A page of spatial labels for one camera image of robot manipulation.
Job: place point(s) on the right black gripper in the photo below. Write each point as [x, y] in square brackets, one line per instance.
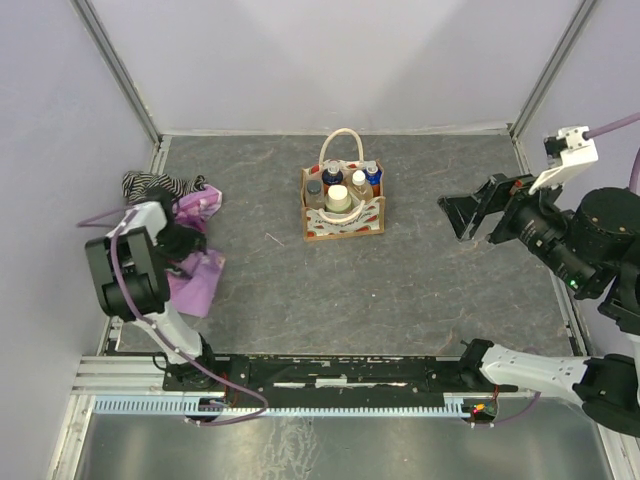
[464, 211]

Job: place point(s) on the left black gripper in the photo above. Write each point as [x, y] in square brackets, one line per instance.
[194, 240]

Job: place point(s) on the pink purple snowflake cloth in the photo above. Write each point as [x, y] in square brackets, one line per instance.
[193, 282]

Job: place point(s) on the black white striped cloth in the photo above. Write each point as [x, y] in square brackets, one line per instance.
[138, 186]

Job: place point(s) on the orange bottle bright blue pump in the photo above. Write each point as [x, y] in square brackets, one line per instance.
[373, 176]

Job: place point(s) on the clear amber bottle white cap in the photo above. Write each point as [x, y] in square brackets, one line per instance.
[360, 186]

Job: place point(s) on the green bottle cream cap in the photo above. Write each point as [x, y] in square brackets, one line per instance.
[338, 199]

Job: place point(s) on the orange bottle dark blue pump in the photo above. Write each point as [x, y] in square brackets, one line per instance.
[332, 174]

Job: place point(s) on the watermelon canvas tote bag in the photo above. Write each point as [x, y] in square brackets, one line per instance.
[365, 218]

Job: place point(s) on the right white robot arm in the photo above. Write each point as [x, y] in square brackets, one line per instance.
[593, 251]

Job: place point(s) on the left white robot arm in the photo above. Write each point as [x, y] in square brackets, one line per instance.
[131, 284]

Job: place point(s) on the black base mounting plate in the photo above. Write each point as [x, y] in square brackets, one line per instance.
[333, 382]

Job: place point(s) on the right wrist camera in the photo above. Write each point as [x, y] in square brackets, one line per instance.
[571, 152]

